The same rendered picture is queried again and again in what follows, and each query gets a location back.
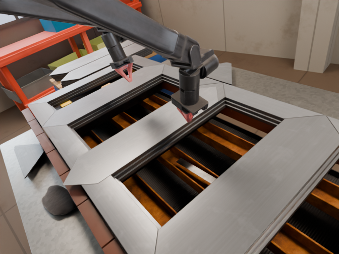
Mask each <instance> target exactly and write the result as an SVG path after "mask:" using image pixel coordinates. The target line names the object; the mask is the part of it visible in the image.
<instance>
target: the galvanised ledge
mask: <svg viewBox="0 0 339 254"><path fill-rule="evenodd" d="M39 143H40V142H39V140H38V139H37V137H36V135H35V134H34V132H33V130H32V129H30V130H29V131H27V132H25V133H23V134H21V135H19V136H17V137H15V138H13V139H11V140H9V141H7V142H5V143H3V144H1V145H0V149H1V152H2V156H3V159H4V162H5V166H6V169H7V172H8V176H9V179H10V182H11V186H12V189H13V192H14V196H15V199H16V202H17V205H18V209H19V212H20V215H21V219H22V222H23V225H24V229H25V232H26V235H27V239H28V242H29V245H30V249H31V252H32V254H105V253H104V252H103V250H102V248H101V247H100V245H99V243H98V242H97V240H96V238H95V236H94V235H93V233H92V231H91V230H90V228H89V226H88V224H87V223H86V221H85V219H84V218H83V216H82V214H81V212H80V211H79V209H78V208H77V207H76V208H75V209H74V210H72V211H70V212H69V213H68V214H66V215H63V214H62V215H54V214H52V213H50V212H49V211H48V210H47V209H46V208H45V207H44V205H43V204H42V201H41V200H42V198H43V196H45V194H46V192H47V189H48V187H50V186H52V185H59V186H62V187H64V188H66V187H65V185H63V182H62V180H61V178H60V176H59V175H58V173H57V171H56V170H55V168H54V166H53V165H52V163H51V161H50V159H49V158H48V156H47V154H46V153H45V152H44V153H43V155H42V156H41V157H40V159H39V160H38V162H37V163H36V164H35V166H34V167H33V169H32V170H31V171H30V173H29V174H28V176H27V177H26V178H24V176H23V173H22V170H21V168H20V165H19V162H18V159H17V157H16V154H15V151H14V147H15V146H18V145H30V144H39ZM66 189H67V188H66Z"/></svg>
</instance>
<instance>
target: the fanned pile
mask: <svg viewBox="0 0 339 254"><path fill-rule="evenodd" d="M14 151H15V154H16V157H17V159H18V162H19V165H20V168H21V170H22V173H23V176H24V178H26V177H27V176H28V174H29V173H30V171H31V170H32V169H33V167H34V166H35V164H36V163H37V162H38V160H39V159H40V157H41V156H42V155H43V153H44V150H43V149H42V147H41V145H40V144H30V145H18V146H15V147H14Z"/></svg>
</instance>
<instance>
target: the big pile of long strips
mask: <svg viewBox="0 0 339 254"><path fill-rule="evenodd" d="M120 44H121V46H122V48H123V50H124V52H125V54H126V56H129V55H131V56H133V55H138V56H141V57H146V56H148V55H150V54H152V52H153V51H152V50H150V49H148V48H145V47H143V46H141V45H139V44H136V43H134V42H132V41H129V40H127V41H125V42H123V43H120ZM112 61H113V60H112V58H111V56H110V54H109V52H108V50H107V48H106V47H104V48H102V49H100V50H97V51H95V52H93V53H90V54H88V55H85V56H83V57H81V58H78V59H76V60H74V61H71V62H69V63H67V64H64V65H62V66H60V67H58V68H57V69H55V70H54V71H53V72H52V73H51V74H50V75H49V76H51V77H52V78H53V79H54V80H55V81H57V82H58V81H61V85H62V88H64V87H66V86H68V85H71V84H73V83H75V82H77V81H79V80H81V79H83V78H86V77H88V76H90V75H92V74H94V73H96V72H99V71H101V70H103V69H105V68H107V67H110V64H109V63H110V62H112Z"/></svg>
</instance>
